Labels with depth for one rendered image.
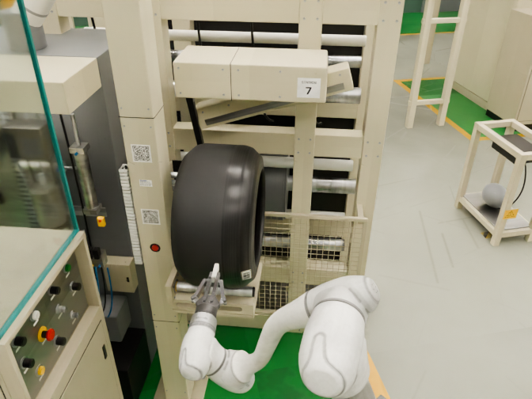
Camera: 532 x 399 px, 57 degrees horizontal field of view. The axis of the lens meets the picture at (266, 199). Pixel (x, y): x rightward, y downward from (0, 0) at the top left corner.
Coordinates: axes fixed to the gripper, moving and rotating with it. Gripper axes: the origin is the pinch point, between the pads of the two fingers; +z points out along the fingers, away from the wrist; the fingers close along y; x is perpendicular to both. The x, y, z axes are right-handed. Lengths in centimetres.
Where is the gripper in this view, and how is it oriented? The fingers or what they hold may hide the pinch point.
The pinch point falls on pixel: (215, 272)
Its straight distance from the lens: 184.5
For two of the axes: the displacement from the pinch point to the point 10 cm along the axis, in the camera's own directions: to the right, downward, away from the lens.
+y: -9.9, -0.6, 0.8
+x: 0.1, 7.6, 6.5
